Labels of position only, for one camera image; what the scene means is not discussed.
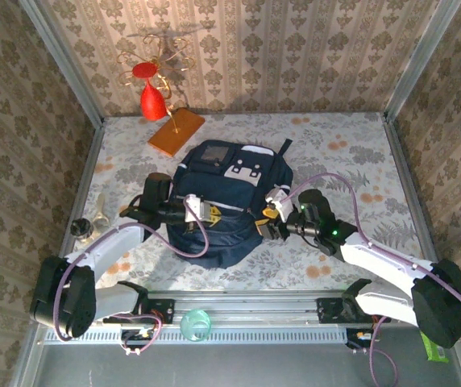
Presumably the right aluminium side rail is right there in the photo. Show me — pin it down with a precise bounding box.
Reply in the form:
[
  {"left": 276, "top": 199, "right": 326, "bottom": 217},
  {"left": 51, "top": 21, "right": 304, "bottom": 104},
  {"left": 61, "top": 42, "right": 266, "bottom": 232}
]
[{"left": 380, "top": 114, "right": 445, "bottom": 279}]

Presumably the left aluminium corner post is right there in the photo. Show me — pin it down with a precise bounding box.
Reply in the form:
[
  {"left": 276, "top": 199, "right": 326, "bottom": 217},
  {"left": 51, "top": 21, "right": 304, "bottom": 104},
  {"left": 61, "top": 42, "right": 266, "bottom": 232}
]
[{"left": 18, "top": 0, "right": 106, "bottom": 127}]

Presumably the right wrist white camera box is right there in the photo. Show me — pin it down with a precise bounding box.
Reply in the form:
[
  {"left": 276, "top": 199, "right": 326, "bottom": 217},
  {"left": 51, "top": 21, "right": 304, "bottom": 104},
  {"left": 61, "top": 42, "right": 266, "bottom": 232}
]
[{"left": 264, "top": 187, "right": 295, "bottom": 215}]

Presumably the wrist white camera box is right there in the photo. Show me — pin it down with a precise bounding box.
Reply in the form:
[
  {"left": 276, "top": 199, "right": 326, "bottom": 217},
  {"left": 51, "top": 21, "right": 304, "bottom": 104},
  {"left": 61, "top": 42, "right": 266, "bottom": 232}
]
[
  {"left": 264, "top": 187, "right": 295, "bottom": 215},
  {"left": 183, "top": 193, "right": 216, "bottom": 223}
]

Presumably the orange wooden stand base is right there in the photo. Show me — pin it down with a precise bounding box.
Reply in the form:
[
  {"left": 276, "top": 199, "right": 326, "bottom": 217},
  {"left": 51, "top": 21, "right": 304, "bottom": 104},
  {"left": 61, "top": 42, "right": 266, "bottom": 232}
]
[{"left": 147, "top": 106, "right": 206, "bottom": 159}]

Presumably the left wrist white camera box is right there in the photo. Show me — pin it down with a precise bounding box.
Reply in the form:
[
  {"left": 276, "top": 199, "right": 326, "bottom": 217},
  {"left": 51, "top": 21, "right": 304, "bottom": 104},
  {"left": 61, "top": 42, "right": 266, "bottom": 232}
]
[{"left": 183, "top": 193, "right": 216, "bottom": 223}]

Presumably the green snack packet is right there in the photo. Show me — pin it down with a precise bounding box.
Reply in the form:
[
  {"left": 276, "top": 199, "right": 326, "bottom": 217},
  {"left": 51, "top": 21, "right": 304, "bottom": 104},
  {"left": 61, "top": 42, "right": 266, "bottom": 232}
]
[{"left": 421, "top": 333, "right": 451, "bottom": 364}]

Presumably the red wine glass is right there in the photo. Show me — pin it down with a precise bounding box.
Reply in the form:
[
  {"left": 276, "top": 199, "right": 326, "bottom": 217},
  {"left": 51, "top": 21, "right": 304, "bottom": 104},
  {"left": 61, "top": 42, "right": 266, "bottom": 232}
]
[{"left": 131, "top": 60, "right": 168, "bottom": 122}]

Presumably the glass jar black lid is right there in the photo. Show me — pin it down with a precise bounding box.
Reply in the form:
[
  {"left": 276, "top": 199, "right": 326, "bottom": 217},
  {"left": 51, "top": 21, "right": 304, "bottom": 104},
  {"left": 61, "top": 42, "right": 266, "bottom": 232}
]
[{"left": 70, "top": 217, "right": 103, "bottom": 246}]

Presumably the gold wire glass stand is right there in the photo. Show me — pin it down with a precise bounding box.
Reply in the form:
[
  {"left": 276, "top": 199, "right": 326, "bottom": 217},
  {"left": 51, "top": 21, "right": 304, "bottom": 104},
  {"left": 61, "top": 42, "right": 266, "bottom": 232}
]
[{"left": 116, "top": 33, "right": 197, "bottom": 135}]

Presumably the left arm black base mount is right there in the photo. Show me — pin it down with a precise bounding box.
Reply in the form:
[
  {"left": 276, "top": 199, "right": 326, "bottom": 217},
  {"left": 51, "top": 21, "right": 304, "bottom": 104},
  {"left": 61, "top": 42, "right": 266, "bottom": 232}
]
[{"left": 102, "top": 298, "right": 176, "bottom": 326}]

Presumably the left aluminium side rail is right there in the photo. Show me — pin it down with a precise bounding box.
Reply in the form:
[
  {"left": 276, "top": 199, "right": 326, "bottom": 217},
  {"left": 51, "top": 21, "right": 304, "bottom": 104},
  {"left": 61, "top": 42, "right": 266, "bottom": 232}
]
[{"left": 48, "top": 119, "right": 106, "bottom": 295}]

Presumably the teal glass cup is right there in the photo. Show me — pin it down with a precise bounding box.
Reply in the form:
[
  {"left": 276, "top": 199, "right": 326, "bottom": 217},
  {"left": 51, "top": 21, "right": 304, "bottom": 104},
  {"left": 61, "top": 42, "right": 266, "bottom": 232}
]
[{"left": 179, "top": 308, "right": 213, "bottom": 343}]

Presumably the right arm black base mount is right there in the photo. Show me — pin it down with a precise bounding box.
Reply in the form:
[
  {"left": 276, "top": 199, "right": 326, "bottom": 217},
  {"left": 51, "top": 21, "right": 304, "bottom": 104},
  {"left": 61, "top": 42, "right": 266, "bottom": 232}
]
[{"left": 316, "top": 297, "right": 392, "bottom": 325}]

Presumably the aluminium side rail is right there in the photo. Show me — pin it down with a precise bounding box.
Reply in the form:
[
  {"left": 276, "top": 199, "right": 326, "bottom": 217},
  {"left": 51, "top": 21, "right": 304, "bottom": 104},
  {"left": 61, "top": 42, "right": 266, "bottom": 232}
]
[
  {"left": 380, "top": 114, "right": 445, "bottom": 279},
  {"left": 48, "top": 119, "right": 106, "bottom": 295}
]

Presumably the aluminium corner post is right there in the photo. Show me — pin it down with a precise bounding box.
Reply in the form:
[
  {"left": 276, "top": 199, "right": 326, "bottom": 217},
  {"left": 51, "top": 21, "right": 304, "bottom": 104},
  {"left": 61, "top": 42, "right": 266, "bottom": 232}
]
[
  {"left": 18, "top": 0, "right": 106, "bottom": 127},
  {"left": 383, "top": 0, "right": 461, "bottom": 122}
]

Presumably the navy blue backpack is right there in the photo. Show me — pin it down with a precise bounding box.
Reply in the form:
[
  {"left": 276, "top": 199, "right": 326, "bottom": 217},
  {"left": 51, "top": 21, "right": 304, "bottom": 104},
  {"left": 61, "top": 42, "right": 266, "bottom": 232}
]
[{"left": 164, "top": 138, "right": 297, "bottom": 270}]

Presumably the aluminium mounting rail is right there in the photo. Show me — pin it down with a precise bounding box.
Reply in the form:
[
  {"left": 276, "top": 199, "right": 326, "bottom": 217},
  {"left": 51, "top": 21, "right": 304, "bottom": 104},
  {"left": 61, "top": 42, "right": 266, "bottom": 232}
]
[{"left": 32, "top": 295, "right": 461, "bottom": 323}]

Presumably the grey slotted cable duct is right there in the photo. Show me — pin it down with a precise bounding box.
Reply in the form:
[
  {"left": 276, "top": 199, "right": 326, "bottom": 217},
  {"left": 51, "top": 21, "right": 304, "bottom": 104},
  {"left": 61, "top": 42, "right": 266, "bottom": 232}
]
[{"left": 39, "top": 326, "right": 349, "bottom": 346}]

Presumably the right aluminium corner post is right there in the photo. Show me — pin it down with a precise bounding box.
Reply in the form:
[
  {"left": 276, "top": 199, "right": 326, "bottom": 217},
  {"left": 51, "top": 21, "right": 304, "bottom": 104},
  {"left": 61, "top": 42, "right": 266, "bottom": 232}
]
[{"left": 383, "top": 0, "right": 461, "bottom": 122}]

